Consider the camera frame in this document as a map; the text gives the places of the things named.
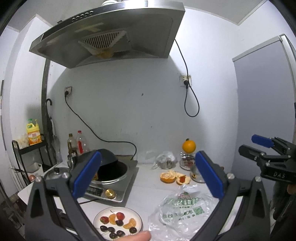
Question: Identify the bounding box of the small steel lidded pot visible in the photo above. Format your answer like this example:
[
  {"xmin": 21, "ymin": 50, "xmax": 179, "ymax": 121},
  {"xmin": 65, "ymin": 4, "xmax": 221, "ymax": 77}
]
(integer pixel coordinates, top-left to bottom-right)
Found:
[{"xmin": 190, "ymin": 165, "xmax": 205, "ymax": 183}]

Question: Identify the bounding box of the steel pot lid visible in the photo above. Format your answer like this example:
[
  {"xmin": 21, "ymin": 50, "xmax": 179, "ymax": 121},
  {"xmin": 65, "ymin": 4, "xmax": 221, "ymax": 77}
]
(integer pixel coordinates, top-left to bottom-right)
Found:
[{"xmin": 44, "ymin": 167, "xmax": 70, "ymax": 180}]

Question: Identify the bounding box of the grey refrigerator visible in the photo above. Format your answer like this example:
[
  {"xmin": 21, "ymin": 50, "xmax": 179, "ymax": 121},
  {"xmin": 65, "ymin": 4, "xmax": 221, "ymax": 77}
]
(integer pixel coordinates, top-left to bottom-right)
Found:
[{"xmin": 232, "ymin": 34, "xmax": 295, "ymax": 179}]

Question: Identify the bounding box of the steel range hood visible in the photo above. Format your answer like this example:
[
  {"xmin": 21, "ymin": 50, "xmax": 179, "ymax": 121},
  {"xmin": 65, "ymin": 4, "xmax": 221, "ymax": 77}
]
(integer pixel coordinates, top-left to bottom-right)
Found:
[{"xmin": 30, "ymin": 1, "xmax": 185, "ymax": 69}]

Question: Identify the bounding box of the small crumpled plastic bag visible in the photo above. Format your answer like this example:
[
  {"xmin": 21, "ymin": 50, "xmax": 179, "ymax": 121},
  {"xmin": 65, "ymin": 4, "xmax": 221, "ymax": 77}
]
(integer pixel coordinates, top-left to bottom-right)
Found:
[{"xmin": 152, "ymin": 151, "xmax": 178, "ymax": 170}]

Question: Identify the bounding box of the orange segment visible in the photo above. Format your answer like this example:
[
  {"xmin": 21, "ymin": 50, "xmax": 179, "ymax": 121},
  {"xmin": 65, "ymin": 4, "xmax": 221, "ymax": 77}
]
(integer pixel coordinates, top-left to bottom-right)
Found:
[
  {"xmin": 108, "ymin": 213, "xmax": 116, "ymax": 225},
  {"xmin": 123, "ymin": 218, "xmax": 137, "ymax": 230}
]

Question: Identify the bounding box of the whole orange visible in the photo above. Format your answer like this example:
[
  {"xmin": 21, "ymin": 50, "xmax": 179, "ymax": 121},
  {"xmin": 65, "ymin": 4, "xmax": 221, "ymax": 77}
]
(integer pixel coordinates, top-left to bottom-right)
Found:
[{"xmin": 182, "ymin": 138, "xmax": 196, "ymax": 154}]

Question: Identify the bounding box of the orange peel piece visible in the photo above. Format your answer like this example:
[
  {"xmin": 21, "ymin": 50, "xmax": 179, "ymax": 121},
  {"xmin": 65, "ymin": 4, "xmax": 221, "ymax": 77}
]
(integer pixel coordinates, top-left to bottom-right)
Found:
[{"xmin": 176, "ymin": 175, "xmax": 191, "ymax": 185}]

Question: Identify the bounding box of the peeled orange half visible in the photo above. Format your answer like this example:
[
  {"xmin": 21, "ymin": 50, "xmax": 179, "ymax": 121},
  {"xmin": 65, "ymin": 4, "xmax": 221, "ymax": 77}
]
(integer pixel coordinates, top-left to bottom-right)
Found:
[{"xmin": 159, "ymin": 170, "xmax": 177, "ymax": 184}]

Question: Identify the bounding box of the dark cherry with stem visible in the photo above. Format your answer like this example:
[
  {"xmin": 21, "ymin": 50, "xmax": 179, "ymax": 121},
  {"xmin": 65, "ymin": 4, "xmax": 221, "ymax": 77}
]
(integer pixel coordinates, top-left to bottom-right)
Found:
[{"xmin": 115, "ymin": 220, "xmax": 123, "ymax": 226}]

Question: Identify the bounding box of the oil bottle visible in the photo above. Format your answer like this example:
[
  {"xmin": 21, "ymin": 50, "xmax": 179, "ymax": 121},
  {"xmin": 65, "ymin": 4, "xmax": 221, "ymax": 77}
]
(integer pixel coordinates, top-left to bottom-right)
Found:
[{"xmin": 67, "ymin": 133, "xmax": 77, "ymax": 154}]

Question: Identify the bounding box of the red cap sauce bottle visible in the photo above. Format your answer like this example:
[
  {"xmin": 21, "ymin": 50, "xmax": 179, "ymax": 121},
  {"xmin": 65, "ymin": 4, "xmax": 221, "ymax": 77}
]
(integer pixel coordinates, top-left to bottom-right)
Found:
[{"xmin": 76, "ymin": 131, "xmax": 89, "ymax": 156}]

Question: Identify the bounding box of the black power cable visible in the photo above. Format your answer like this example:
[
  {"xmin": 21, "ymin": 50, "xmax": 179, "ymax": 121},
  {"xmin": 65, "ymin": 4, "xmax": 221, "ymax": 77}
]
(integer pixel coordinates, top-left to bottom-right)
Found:
[{"xmin": 64, "ymin": 90, "xmax": 138, "ymax": 161}]

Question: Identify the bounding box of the black metal rack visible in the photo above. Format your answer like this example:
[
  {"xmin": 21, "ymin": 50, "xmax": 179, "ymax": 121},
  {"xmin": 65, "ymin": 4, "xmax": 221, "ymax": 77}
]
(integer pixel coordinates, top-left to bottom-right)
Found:
[{"xmin": 11, "ymin": 134, "xmax": 54, "ymax": 186}]

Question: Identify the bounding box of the hanging black cable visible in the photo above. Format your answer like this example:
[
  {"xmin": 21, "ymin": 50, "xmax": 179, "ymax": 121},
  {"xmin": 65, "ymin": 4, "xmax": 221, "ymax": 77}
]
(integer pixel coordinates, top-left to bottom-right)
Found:
[{"xmin": 174, "ymin": 39, "xmax": 200, "ymax": 118}]

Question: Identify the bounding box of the glass fruit container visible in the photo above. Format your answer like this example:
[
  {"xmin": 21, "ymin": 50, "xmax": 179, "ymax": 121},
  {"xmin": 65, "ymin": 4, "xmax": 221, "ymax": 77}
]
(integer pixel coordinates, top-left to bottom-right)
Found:
[{"xmin": 179, "ymin": 152, "xmax": 195, "ymax": 171}]

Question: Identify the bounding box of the induction cooker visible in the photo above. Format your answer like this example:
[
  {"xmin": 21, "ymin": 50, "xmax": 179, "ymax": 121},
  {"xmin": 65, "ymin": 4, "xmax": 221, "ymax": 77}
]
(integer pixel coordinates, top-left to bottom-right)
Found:
[{"xmin": 85, "ymin": 159, "xmax": 137, "ymax": 203}]

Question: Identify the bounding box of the printed clear plastic bag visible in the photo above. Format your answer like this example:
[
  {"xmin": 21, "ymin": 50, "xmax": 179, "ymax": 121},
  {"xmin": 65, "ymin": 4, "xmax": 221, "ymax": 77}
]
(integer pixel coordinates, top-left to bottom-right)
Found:
[{"xmin": 148, "ymin": 185, "xmax": 219, "ymax": 240}]

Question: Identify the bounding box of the black umbrella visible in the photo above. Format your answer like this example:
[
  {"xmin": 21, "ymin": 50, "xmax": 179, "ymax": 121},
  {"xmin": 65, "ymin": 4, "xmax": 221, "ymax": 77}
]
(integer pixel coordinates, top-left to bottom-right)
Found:
[{"xmin": 45, "ymin": 98, "xmax": 62, "ymax": 164}]

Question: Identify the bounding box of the white round plate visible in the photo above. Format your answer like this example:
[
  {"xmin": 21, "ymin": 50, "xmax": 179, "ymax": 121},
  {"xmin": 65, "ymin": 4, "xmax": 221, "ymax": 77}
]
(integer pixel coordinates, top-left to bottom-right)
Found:
[{"xmin": 93, "ymin": 207, "xmax": 143, "ymax": 240}]

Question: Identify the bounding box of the yellow detergent bottle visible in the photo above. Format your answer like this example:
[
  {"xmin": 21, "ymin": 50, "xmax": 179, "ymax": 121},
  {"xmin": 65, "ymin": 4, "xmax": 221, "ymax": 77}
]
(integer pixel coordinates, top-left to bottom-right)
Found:
[{"xmin": 26, "ymin": 118, "xmax": 42, "ymax": 146}]

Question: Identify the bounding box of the red strawberry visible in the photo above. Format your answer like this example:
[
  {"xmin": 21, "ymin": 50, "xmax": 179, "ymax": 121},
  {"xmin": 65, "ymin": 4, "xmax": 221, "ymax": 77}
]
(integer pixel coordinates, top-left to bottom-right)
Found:
[
  {"xmin": 100, "ymin": 216, "xmax": 109, "ymax": 225},
  {"xmin": 116, "ymin": 212, "xmax": 125, "ymax": 221}
]

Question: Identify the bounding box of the black wok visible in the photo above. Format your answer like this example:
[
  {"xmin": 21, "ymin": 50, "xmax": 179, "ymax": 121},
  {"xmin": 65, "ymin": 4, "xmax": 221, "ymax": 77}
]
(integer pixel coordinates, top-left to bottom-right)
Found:
[{"xmin": 75, "ymin": 149, "xmax": 118, "ymax": 172}]

